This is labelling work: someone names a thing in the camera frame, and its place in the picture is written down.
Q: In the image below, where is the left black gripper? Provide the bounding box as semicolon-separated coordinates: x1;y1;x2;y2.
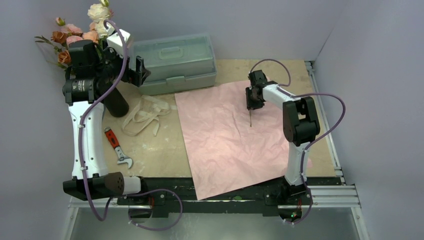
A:
94;39;150;86

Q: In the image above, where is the small white rosebud stem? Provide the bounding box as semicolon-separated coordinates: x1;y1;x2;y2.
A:
248;109;252;128

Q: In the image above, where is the beige printed ribbon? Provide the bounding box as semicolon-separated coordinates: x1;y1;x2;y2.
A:
121;95;177;137

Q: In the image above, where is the purple wrapping paper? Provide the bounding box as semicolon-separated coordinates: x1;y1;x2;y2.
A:
175;80;289;200

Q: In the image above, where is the peach rose stem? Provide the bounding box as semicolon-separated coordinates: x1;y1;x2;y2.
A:
81;22;99;43

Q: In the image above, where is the pink rose stem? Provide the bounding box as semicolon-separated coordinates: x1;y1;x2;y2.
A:
51;17;83;46

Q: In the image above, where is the brown rose stem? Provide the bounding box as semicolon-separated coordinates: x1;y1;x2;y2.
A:
34;31;71;70

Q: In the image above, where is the white carnation stem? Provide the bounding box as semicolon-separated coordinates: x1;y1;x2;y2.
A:
87;0;114;43

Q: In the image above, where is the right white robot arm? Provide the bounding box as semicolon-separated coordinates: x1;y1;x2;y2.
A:
245;70;321;204

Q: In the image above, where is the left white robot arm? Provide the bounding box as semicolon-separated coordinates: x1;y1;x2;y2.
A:
62;40;149;205

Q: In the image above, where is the black cylindrical vase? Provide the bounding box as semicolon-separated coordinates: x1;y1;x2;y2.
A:
102;88;129;118

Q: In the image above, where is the green plastic toolbox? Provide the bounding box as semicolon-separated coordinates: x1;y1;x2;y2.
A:
129;33;217;96

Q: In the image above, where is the silver adjustable wrench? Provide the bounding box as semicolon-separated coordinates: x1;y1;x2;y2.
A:
104;127;134;169

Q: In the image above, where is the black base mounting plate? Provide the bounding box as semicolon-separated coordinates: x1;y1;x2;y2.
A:
115;176;342;220

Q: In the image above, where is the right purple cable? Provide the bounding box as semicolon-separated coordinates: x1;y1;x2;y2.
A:
249;58;347;226

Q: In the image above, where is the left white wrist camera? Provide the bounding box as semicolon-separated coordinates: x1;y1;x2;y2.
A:
106;29;134;52

